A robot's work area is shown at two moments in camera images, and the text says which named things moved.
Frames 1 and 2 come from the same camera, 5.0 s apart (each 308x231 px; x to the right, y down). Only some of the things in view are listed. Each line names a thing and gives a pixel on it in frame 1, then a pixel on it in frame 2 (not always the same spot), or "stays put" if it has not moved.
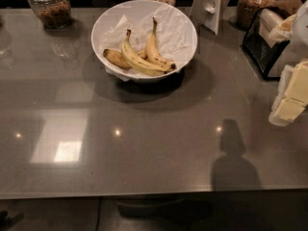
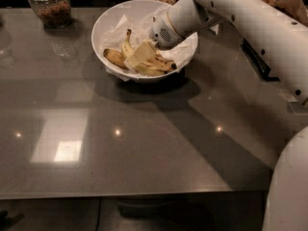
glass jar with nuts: x=51 y=4 stays put
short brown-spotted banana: x=116 y=58 stays put
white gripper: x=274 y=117 -> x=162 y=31
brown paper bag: x=291 y=6 stays put
